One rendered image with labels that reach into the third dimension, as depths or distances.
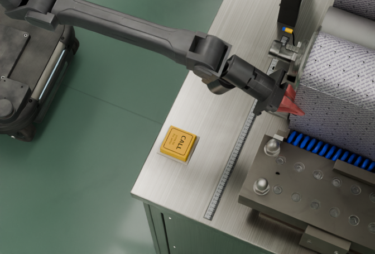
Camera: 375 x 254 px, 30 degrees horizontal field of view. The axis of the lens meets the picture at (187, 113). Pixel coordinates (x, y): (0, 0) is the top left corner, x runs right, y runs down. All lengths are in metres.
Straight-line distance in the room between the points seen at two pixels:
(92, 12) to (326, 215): 0.67
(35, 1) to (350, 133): 0.74
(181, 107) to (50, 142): 1.08
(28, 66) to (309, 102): 1.41
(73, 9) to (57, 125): 1.32
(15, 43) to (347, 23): 1.48
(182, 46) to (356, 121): 0.39
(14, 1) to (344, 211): 0.86
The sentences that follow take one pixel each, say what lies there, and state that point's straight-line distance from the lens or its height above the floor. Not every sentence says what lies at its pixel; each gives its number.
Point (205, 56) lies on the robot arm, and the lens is 1.44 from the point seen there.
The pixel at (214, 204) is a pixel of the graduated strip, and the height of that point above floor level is 0.90.
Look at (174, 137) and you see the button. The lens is 1.73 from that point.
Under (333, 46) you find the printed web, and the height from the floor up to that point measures 1.31.
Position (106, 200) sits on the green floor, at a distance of 2.67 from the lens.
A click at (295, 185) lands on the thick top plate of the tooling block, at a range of 1.59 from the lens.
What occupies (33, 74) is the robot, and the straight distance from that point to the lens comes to 2.64.
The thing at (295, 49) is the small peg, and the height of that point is 1.28.
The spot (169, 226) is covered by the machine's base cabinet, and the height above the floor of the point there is 0.71.
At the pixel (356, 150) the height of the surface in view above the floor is 1.05.
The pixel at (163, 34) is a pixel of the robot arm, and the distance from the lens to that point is 1.47.
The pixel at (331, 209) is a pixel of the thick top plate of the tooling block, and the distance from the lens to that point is 1.59.
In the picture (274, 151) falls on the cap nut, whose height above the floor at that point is 1.05.
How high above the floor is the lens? 2.54
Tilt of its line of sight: 66 degrees down
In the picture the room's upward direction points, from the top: 2 degrees counter-clockwise
